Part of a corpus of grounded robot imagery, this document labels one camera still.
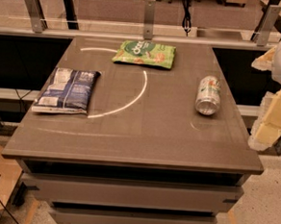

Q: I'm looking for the middle metal bracket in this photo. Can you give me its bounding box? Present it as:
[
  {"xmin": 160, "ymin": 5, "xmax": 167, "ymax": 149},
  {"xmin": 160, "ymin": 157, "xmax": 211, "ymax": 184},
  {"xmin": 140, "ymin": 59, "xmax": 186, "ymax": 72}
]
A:
[{"xmin": 143, "ymin": 0, "xmax": 156, "ymax": 40}]

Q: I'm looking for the green chip bag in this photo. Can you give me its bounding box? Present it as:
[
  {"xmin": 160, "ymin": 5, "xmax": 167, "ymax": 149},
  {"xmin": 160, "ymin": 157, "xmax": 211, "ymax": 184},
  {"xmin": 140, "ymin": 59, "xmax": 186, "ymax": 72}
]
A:
[{"xmin": 113, "ymin": 40, "xmax": 176, "ymax": 69}]

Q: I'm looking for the metal bracket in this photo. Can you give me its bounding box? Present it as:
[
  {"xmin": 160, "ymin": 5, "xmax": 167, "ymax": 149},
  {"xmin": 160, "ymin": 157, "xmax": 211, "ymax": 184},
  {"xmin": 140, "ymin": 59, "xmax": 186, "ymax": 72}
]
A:
[
  {"xmin": 24, "ymin": 0, "xmax": 47, "ymax": 34},
  {"xmin": 251, "ymin": 5, "xmax": 281, "ymax": 46},
  {"xmin": 143, "ymin": 0, "xmax": 156, "ymax": 40}
]

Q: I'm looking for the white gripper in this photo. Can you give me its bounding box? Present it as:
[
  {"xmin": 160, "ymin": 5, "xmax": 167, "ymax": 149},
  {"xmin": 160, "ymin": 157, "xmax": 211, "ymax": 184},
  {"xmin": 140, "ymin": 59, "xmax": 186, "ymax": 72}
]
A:
[{"xmin": 248, "ymin": 41, "xmax": 281, "ymax": 151}]

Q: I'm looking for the grey drawer cabinet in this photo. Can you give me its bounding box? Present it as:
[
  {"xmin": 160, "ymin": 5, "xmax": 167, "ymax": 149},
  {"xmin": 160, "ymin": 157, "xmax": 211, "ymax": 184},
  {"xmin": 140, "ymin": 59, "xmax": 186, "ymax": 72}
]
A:
[{"xmin": 22, "ymin": 173, "xmax": 243, "ymax": 224}]

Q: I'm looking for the blue chip bag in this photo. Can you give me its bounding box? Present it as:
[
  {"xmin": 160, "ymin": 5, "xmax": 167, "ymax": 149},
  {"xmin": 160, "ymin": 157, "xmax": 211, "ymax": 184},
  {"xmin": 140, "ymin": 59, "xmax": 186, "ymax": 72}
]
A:
[{"xmin": 32, "ymin": 67, "xmax": 101, "ymax": 114}]

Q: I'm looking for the black hanging cable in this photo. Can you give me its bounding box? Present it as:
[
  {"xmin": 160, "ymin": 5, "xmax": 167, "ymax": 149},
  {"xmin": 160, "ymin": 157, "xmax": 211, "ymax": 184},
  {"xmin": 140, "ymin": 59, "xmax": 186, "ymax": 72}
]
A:
[{"xmin": 179, "ymin": 0, "xmax": 194, "ymax": 37}]

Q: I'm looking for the right metal bracket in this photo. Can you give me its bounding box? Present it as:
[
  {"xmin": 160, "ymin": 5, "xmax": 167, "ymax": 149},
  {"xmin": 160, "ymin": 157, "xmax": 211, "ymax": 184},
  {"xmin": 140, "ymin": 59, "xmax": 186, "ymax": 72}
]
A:
[{"xmin": 251, "ymin": 5, "xmax": 281, "ymax": 46}]

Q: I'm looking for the left metal bracket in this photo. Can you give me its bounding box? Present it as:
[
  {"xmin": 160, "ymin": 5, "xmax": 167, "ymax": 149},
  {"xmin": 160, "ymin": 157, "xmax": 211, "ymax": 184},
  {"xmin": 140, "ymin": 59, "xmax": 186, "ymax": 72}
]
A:
[{"xmin": 24, "ymin": 0, "xmax": 47, "ymax": 34}]

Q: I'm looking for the silver green 7up can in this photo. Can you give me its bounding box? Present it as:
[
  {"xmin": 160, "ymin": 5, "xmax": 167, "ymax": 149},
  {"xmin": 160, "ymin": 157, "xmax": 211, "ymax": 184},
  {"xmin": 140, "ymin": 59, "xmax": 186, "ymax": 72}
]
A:
[{"xmin": 195, "ymin": 75, "xmax": 220, "ymax": 115}]

